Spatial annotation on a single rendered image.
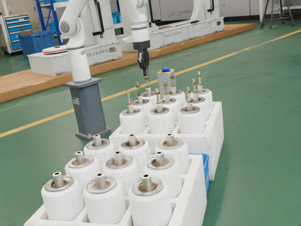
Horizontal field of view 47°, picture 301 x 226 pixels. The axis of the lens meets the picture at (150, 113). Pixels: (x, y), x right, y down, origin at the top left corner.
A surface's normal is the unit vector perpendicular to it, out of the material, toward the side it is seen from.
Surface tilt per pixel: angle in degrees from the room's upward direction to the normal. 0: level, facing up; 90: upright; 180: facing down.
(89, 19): 90
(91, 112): 90
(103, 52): 90
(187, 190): 0
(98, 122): 90
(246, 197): 0
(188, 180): 0
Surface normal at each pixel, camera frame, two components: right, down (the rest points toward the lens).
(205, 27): 0.66, 0.15
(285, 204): -0.14, -0.94
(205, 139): -0.29, 0.34
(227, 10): -0.74, 0.31
